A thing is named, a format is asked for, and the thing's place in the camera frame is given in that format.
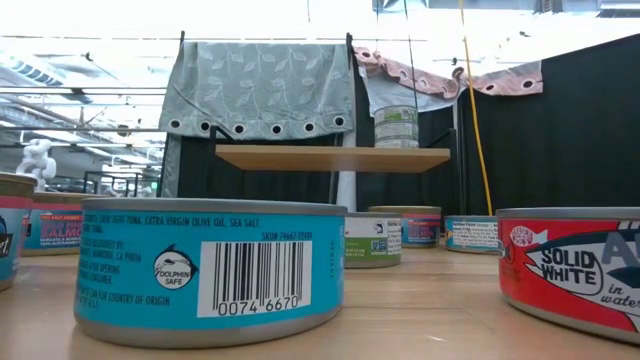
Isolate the white pole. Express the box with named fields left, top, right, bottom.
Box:
left=335, top=132, right=358, bottom=214

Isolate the white robot figure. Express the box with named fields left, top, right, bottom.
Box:
left=14, top=138, right=58, bottom=194

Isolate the black backdrop curtain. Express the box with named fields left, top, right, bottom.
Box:
left=177, top=32, right=640, bottom=219

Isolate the wooden shelf with black legs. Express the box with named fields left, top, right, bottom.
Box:
left=206, top=124, right=459, bottom=217

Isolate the grey leaf-print curtain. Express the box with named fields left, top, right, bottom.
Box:
left=158, top=40, right=356, bottom=199

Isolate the wooden shelf board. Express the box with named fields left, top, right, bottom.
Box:
left=214, top=144, right=452, bottom=175

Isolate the pink grommet curtain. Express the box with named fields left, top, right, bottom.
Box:
left=353, top=46, right=545, bottom=100

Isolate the blue tuna can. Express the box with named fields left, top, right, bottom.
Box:
left=444, top=215, right=500, bottom=254
left=73, top=197, right=349, bottom=350

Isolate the red albacore tuna can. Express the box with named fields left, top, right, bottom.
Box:
left=496, top=207, right=640, bottom=346

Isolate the yellow cable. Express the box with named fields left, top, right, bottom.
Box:
left=458, top=0, right=495, bottom=217

